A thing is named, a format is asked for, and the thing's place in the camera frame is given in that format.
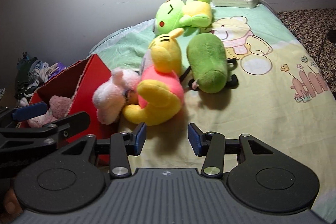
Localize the white pink plush rabbit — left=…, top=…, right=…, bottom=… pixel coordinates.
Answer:
left=92, top=68, right=141, bottom=124

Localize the brown plush teddy bear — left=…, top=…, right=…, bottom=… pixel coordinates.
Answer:
left=27, top=96, right=72, bottom=128

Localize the pile of clothes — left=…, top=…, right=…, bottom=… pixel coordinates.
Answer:
left=14, top=52, right=66, bottom=106

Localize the green frog plush toy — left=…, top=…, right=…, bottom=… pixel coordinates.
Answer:
left=153, top=0, right=213, bottom=35

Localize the red cardboard box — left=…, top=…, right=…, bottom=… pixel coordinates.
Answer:
left=29, top=54, right=114, bottom=145

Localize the leopard pattern cushion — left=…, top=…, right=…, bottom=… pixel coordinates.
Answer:
left=277, top=9, right=335, bottom=93

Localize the green plush pea pod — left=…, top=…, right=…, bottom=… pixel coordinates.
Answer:
left=186, top=32, right=239, bottom=94

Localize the yellow tiger plush toy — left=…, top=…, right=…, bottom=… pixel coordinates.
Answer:
left=122, top=28, right=184, bottom=126

